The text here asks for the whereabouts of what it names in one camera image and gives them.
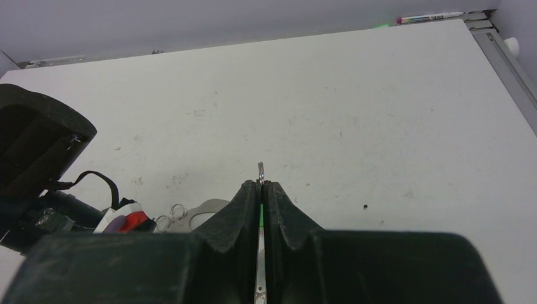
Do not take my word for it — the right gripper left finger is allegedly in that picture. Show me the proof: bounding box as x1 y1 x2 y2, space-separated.
3 180 260 303

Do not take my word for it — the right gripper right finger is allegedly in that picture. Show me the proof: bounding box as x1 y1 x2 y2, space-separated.
263 182 502 303

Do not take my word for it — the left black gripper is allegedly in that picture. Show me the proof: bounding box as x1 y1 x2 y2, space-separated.
1 84 98 252

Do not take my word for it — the key with black head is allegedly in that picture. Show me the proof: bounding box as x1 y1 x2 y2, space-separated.
255 227 267 304

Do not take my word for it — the perforated metal key plate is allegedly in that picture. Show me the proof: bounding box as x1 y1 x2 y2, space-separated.
154 198 229 233

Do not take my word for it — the green key tag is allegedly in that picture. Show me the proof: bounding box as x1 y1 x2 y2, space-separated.
259 204 264 228

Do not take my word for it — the marker pen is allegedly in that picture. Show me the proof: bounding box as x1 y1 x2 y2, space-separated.
396 12 464 25

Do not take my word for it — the split ring on plate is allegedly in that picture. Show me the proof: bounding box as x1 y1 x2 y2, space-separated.
153 215 173 233
168 203 188 222

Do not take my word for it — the aluminium rail back edge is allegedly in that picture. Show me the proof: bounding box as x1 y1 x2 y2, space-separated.
18 50 165 69

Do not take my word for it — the aluminium rail edge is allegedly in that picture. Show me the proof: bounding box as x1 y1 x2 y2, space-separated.
18 50 165 69
462 11 536 132

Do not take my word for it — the aluminium rail right edge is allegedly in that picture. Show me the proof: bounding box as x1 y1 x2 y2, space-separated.
462 11 536 132

